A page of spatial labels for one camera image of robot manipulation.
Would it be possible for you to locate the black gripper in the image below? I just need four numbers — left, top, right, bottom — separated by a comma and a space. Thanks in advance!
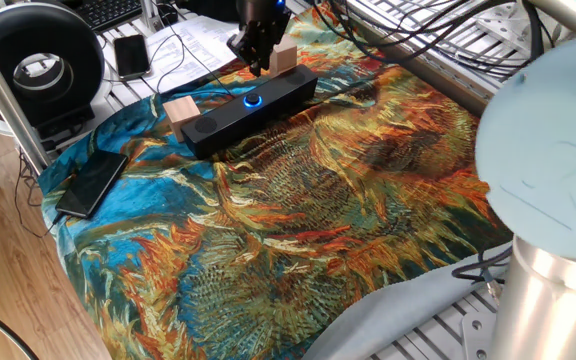
226, 0, 292, 77

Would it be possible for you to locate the black bar speaker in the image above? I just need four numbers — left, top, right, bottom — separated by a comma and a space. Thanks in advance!
180, 63, 319, 160

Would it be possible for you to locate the light wooden block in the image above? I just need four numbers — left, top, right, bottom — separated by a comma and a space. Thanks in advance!
268, 34, 299, 77
162, 95, 202, 143

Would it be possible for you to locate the printed white paper sheet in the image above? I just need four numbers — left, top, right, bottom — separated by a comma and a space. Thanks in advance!
140, 15, 249, 95

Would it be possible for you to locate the small black smartphone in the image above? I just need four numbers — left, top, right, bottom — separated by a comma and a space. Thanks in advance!
113, 34, 152, 81

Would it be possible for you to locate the black computer keyboard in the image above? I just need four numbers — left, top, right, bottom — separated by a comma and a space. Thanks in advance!
75, 0, 144, 32

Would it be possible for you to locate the sunflower painting print cloth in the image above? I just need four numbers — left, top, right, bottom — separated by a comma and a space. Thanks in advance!
37, 0, 514, 360

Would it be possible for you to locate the large black smartphone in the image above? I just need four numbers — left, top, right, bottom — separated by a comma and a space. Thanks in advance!
55, 149, 129, 219

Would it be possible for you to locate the silver metal pole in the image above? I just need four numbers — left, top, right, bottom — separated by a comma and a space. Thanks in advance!
0, 19, 52, 174

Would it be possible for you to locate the light grey cloth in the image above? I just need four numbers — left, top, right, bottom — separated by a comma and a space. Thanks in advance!
301, 242, 514, 360

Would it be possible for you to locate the thin black speaker cable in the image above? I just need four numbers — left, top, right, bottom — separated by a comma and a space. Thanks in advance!
150, 0, 237, 99

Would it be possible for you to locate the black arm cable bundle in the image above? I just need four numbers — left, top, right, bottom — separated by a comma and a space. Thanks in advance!
312, 0, 544, 84

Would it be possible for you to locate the thin black phone cable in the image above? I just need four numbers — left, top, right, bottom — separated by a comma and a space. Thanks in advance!
13, 149, 62, 239

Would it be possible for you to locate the silver base mount plate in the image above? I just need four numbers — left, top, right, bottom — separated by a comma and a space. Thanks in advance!
461, 299, 502, 360

